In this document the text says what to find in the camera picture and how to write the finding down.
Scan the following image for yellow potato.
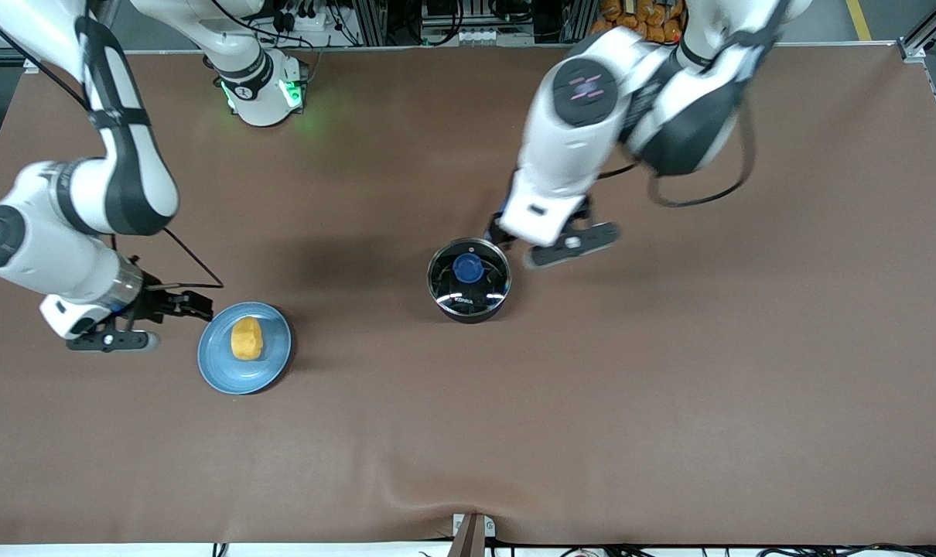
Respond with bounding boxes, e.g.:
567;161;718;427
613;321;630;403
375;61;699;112
231;316;265;362

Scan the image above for glass lid with blue knob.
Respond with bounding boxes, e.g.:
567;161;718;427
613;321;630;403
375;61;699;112
428;238;511;304

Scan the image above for blue round plate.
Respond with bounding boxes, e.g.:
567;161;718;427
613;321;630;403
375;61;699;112
197;302;293;395

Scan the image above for white power strip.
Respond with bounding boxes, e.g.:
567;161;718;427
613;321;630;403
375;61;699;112
424;28;509;46

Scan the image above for orange snack bags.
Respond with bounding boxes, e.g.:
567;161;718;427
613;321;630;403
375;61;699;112
594;0;687;44

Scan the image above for brown table cover mat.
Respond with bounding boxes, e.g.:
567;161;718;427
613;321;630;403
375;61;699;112
0;43;936;547

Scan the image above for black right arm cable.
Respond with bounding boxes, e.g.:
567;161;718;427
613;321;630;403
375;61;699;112
0;4;225;291

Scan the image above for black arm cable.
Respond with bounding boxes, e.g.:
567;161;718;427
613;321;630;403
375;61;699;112
0;4;225;291
598;97;757;210

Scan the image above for black saucepan with blue handle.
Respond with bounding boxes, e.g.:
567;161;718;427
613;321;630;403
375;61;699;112
427;207;515;324

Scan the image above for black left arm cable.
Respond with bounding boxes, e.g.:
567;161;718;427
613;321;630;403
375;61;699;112
598;97;757;210

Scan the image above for metal table edge bracket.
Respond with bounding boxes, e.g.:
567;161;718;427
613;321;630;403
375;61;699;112
451;512;497;557

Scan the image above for aluminium frame profile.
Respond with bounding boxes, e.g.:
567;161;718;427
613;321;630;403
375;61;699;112
897;0;936;64

